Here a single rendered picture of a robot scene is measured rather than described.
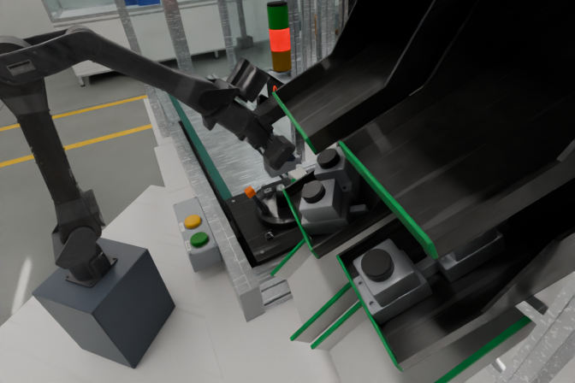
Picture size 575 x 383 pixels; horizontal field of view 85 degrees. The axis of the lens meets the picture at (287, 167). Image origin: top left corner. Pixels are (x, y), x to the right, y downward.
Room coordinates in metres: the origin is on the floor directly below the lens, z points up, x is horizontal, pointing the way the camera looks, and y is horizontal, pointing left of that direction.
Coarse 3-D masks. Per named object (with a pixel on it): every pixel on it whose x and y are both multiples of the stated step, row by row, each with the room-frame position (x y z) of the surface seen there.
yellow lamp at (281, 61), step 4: (272, 52) 0.81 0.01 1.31; (276, 52) 0.80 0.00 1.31; (280, 52) 0.80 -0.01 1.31; (284, 52) 0.80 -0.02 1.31; (288, 52) 0.81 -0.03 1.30; (272, 56) 0.81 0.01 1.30; (276, 56) 0.80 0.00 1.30; (280, 56) 0.80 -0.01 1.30; (284, 56) 0.80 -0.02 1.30; (288, 56) 0.81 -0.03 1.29; (272, 60) 0.82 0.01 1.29; (276, 60) 0.80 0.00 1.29; (280, 60) 0.80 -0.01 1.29; (284, 60) 0.80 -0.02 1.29; (288, 60) 0.81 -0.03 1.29; (272, 64) 0.82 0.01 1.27; (276, 64) 0.80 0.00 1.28; (280, 64) 0.80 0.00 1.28; (284, 64) 0.80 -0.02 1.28; (288, 64) 0.80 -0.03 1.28; (276, 68) 0.80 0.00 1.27; (280, 68) 0.80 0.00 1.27; (284, 68) 0.80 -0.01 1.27; (288, 68) 0.80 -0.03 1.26
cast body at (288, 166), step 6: (264, 162) 0.60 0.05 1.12; (288, 162) 0.59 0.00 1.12; (294, 162) 0.60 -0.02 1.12; (264, 168) 0.60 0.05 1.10; (270, 168) 0.57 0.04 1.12; (282, 168) 0.58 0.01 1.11; (288, 168) 0.59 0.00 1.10; (294, 168) 0.60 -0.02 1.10; (270, 174) 0.57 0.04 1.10; (276, 174) 0.58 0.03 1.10
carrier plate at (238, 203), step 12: (288, 180) 0.72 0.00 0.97; (228, 204) 0.64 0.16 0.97; (240, 204) 0.64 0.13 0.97; (252, 204) 0.63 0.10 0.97; (240, 216) 0.59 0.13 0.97; (252, 216) 0.59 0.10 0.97; (240, 228) 0.55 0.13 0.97; (252, 228) 0.54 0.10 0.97; (264, 228) 0.54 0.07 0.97; (252, 240) 0.51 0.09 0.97; (264, 240) 0.50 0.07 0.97; (276, 240) 0.50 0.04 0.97; (288, 240) 0.50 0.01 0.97; (300, 240) 0.49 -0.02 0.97; (252, 252) 0.47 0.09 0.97; (264, 252) 0.47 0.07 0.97; (276, 252) 0.47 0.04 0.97
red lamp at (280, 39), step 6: (270, 30) 0.81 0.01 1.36; (276, 30) 0.80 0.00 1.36; (282, 30) 0.80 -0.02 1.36; (288, 30) 0.81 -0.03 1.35; (270, 36) 0.81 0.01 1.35; (276, 36) 0.80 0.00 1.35; (282, 36) 0.80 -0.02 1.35; (288, 36) 0.81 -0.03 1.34; (270, 42) 0.82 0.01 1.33; (276, 42) 0.80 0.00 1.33; (282, 42) 0.80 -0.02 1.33; (288, 42) 0.81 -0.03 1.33; (276, 48) 0.80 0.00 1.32; (282, 48) 0.80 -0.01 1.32; (288, 48) 0.81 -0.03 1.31
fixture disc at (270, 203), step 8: (264, 200) 0.62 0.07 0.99; (272, 200) 0.62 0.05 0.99; (256, 208) 0.59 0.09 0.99; (272, 208) 0.59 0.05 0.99; (280, 208) 0.59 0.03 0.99; (288, 208) 0.58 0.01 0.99; (256, 216) 0.58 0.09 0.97; (264, 216) 0.56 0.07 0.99; (272, 216) 0.56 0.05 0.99; (280, 216) 0.56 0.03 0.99; (288, 216) 0.55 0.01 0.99; (264, 224) 0.55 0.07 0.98; (272, 224) 0.54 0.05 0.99; (280, 224) 0.53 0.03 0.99; (288, 224) 0.53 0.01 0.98; (296, 224) 0.54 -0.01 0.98
